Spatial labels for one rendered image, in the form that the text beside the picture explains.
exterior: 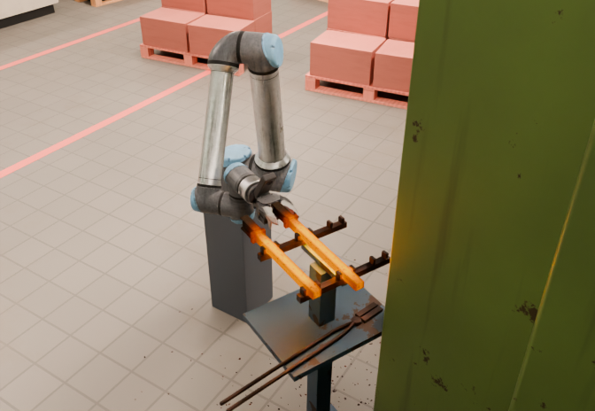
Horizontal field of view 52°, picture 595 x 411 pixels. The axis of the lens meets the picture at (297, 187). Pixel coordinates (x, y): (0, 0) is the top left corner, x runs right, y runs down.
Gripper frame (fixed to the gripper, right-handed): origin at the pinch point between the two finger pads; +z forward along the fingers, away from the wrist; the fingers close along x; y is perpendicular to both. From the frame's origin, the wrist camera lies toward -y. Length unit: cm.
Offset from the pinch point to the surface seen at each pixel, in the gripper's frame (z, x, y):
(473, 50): 62, -2, -73
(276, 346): 23.6, 18.0, 26.3
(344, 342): 32.9, -0.2, 26.3
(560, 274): 94, 7, -48
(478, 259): 72, -2, -32
